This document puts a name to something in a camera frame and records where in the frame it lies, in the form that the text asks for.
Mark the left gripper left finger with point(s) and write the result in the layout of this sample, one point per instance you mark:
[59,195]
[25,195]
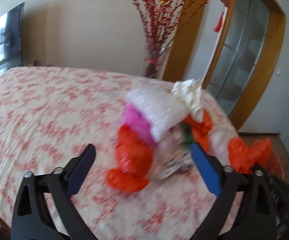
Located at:
[31,217]

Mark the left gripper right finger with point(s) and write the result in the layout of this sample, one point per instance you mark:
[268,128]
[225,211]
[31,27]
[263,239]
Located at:
[255,219]

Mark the green plastic bag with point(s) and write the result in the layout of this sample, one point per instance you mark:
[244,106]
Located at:
[188,136]

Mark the orange plastic bag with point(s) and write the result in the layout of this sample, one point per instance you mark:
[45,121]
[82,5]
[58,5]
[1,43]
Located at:
[134,158]

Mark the white clear plastic bag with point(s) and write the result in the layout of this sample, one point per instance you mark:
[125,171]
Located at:
[158,107]

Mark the pink plastic bag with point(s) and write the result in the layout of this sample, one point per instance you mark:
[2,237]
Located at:
[133,118]

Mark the cream paper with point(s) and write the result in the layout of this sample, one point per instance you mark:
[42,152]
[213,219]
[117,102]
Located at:
[189,93]

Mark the orange plastic laundry basket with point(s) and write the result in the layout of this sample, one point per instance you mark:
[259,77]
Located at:
[243,157]

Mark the black flat television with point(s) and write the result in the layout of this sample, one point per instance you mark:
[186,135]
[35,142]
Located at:
[11,39]

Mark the frosted glass wooden door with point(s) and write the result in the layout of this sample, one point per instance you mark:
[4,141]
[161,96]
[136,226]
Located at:
[245,56]

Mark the clear glass vase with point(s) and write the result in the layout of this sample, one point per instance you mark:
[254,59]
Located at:
[154,60]

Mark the red berry branch bouquet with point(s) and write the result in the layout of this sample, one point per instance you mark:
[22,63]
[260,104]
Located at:
[162,20]

